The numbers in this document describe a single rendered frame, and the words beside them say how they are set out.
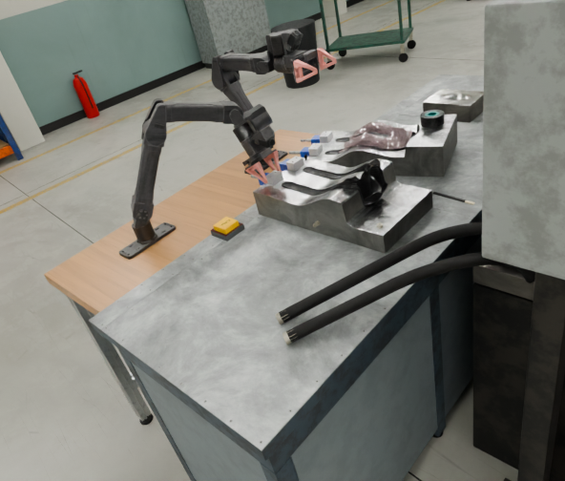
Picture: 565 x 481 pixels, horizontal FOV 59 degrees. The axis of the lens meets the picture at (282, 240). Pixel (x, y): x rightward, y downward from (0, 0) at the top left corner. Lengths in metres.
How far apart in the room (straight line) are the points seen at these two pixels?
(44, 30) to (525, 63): 6.39
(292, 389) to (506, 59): 0.72
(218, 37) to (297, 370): 6.46
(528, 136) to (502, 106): 0.05
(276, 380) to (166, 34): 6.67
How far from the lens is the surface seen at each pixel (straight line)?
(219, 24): 7.32
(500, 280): 1.35
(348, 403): 1.26
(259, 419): 1.05
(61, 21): 6.91
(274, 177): 1.64
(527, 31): 0.72
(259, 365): 1.15
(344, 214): 1.39
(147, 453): 2.17
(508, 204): 0.83
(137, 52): 7.28
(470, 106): 2.08
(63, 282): 1.73
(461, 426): 1.98
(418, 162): 1.71
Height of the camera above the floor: 1.62
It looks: 33 degrees down
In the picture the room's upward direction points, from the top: 14 degrees counter-clockwise
